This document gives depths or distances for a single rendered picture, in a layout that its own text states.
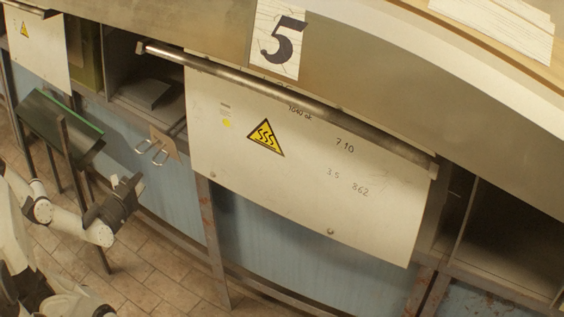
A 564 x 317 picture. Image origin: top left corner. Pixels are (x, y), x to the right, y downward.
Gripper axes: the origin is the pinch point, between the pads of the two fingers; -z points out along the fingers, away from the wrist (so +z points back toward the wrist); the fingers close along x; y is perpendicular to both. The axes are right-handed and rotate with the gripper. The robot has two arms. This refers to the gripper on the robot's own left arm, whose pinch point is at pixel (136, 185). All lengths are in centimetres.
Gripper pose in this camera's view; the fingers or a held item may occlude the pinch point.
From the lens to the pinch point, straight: 191.2
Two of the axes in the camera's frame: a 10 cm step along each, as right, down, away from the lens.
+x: -0.1, -7.0, -7.1
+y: -8.4, -3.8, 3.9
